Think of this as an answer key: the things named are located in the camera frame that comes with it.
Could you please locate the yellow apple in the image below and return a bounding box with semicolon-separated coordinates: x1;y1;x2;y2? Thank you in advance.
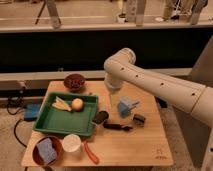
71;98;84;111

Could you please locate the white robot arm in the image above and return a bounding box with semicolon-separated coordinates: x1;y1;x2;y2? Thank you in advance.
104;48;213;171

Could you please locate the black small cup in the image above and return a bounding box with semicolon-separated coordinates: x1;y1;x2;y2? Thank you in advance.
92;111;109;125

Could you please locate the white paper cup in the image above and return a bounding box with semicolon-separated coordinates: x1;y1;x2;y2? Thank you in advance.
62;134;81;153

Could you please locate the blue crumpled cloth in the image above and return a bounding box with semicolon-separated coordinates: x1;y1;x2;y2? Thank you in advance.
117;97;140;118

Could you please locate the small black clip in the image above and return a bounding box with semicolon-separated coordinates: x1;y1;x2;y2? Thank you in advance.
133;114;146;127

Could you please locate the wooden folding table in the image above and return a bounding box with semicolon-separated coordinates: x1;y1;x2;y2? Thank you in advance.
21;81;173;167

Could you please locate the dark red bowl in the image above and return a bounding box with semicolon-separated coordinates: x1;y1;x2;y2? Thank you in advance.
63;74;85;92

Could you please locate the yellow banana peel toy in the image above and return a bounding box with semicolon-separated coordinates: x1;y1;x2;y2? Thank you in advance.
52;97;71;111

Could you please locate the green plastic tray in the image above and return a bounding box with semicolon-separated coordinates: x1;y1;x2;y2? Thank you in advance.
34;92;98;137

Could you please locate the blue box on floor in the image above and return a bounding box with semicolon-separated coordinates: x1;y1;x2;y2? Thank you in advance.
24;103;40;121

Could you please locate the brown bowl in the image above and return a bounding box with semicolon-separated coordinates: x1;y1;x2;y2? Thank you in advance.
32;136;62;166

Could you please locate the blue sponge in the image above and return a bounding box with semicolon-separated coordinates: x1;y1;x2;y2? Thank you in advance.
36;138;57;165

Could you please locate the black handled tool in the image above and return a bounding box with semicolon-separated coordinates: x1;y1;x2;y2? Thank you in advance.
103;122;133;131

